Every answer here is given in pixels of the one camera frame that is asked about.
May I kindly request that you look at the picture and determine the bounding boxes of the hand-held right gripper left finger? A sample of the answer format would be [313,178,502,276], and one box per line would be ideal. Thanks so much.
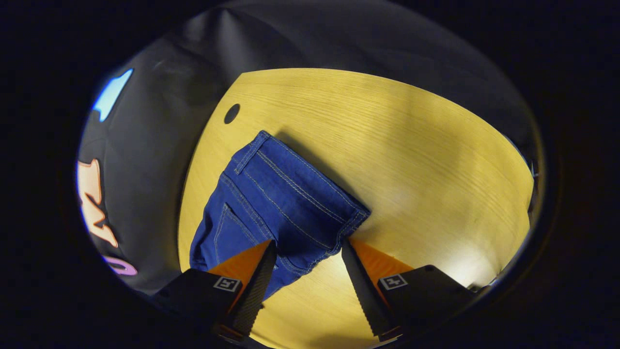
[153,239,278,342]

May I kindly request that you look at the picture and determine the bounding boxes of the black backdrop cloth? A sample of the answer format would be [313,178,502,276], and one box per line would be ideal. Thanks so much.
[77,0,543,296]

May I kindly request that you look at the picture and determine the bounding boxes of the blue jeans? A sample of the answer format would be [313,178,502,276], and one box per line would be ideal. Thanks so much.
[189,130,372,301]

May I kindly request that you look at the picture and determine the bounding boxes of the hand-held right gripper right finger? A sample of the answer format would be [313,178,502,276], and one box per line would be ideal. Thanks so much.
[341,237,480,342]

